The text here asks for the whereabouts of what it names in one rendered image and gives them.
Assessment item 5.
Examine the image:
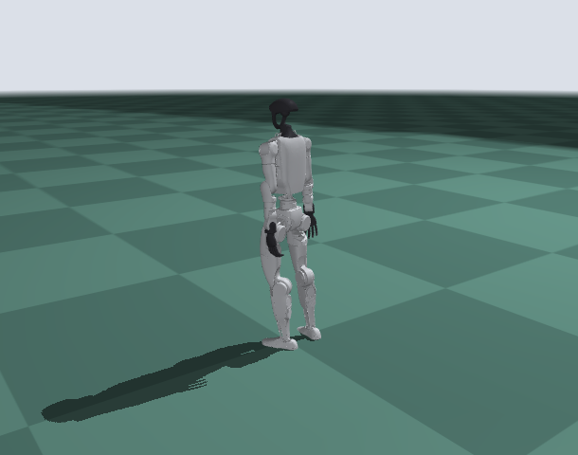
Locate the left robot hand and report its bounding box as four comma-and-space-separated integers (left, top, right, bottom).
264, 222, 284, 257

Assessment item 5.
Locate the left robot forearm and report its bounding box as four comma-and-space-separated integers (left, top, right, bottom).
261, 182, 277, 230

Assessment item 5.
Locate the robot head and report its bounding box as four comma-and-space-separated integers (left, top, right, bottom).
269, 99, 298, 138

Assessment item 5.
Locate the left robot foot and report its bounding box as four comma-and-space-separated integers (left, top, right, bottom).
262, 337, 298, 350

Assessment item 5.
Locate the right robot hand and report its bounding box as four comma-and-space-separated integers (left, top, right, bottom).
303, 204, 317, 239

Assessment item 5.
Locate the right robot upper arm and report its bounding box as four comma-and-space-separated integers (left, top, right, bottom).
303, 137, 312, 183

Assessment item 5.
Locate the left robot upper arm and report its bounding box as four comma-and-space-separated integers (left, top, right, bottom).
259, 140, 279, 194

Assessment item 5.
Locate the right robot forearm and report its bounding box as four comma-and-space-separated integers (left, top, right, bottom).
302, 177, 314, 211

